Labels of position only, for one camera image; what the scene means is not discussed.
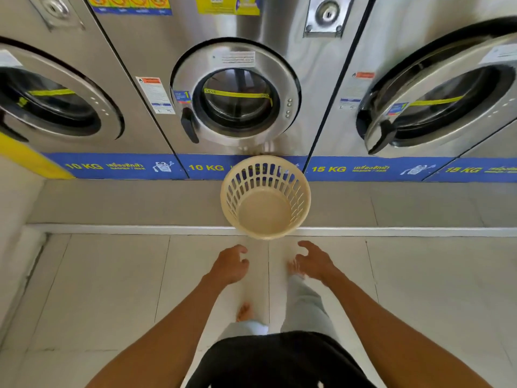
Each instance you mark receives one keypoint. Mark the person's left hand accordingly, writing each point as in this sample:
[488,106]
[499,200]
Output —
[228,267]

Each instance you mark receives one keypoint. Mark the person's right hand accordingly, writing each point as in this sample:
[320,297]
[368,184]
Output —
[317,264]

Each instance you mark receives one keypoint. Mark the person's right thumb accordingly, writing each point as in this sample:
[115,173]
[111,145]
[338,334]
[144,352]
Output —
[299,262]

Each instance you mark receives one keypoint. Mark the person's left thumb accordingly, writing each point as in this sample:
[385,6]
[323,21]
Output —
[244,262]

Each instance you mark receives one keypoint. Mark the person's left forearm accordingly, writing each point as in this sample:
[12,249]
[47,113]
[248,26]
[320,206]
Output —
[169,331]

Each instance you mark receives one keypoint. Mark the person's right forearm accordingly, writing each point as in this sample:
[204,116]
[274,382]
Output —
[387,335]

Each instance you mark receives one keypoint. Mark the light grey trousers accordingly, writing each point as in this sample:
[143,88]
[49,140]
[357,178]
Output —
[305,307]

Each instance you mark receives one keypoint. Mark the person's left foot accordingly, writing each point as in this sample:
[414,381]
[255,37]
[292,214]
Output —
[244,313]

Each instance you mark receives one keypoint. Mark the beige plastic laundry basket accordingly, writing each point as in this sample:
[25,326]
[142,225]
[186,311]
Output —
[264,214]

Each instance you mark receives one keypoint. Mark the black shirt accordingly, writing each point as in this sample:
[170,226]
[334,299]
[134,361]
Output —
[278,361]

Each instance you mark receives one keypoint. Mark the blue capacity band sticker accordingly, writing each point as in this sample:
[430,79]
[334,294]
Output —
[121,166]
[202,167]

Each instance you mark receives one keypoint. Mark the small blue yellow sticker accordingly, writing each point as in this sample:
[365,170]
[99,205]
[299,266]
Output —
[182,96]
[398,109]

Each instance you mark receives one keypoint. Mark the orange white warning label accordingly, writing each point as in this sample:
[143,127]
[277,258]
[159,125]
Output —
[357,90]

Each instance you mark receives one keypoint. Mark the white door label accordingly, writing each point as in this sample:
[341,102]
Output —
[499,54]
[234,59]
[9,59]

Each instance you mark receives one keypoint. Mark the large round steel washer door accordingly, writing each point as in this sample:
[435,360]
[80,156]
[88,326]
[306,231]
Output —
[476,125]

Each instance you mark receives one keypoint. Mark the large steel washing machine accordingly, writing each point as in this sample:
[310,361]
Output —
[495,145]
[404,32]

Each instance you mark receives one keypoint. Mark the yellow panel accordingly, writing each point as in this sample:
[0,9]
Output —
[28,155]

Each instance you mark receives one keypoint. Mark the steel lock plate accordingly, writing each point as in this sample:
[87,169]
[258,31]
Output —
[54,8]
[328,14]

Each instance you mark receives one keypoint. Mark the yellow blue instruction sticker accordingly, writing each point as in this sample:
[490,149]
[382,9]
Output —
[129,4]

